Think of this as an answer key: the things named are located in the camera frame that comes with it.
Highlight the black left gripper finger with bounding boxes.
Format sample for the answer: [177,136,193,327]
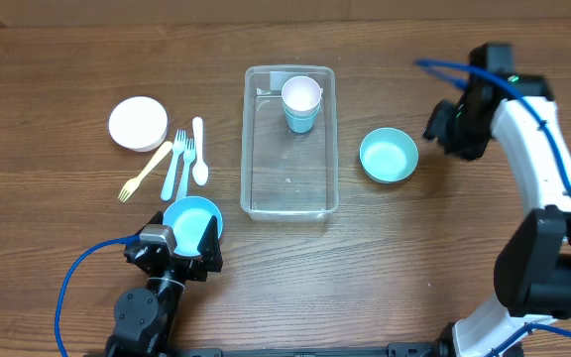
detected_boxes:
[139,211,164,238]
[197,216,222,263]

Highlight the blue plastic bowl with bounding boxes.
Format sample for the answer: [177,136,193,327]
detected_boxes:
[163,196,224,257]

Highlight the yellow plastic fork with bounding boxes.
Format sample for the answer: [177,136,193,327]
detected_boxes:
[118,141,172,202]

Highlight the green plastic bowl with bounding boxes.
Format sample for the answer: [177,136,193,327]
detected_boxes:
[359,127,419,183]

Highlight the white plastic spoon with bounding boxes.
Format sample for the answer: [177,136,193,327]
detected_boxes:
[192,117,209,186]

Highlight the light blue fork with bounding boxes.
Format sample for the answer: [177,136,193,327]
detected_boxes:
[175,138,196,200]
[161,130,186,201]

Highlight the white plastic bowl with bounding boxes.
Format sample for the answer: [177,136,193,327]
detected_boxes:
[108,96,169,152]

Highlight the clear plastic storage container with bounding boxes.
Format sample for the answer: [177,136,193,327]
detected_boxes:
[240,64,339,222]

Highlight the blue plastic cup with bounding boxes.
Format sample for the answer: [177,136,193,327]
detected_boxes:
[284,106,320,134]

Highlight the pink plastic cup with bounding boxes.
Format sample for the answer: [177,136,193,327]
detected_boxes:
[282,75,323,116]

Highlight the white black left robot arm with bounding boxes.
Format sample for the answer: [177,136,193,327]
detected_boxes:
[105,96,338,356]

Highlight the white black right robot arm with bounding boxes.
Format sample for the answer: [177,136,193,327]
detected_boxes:
[417,43,571,356]

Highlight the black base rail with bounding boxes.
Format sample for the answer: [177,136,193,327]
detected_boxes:
[170,342,434,357]

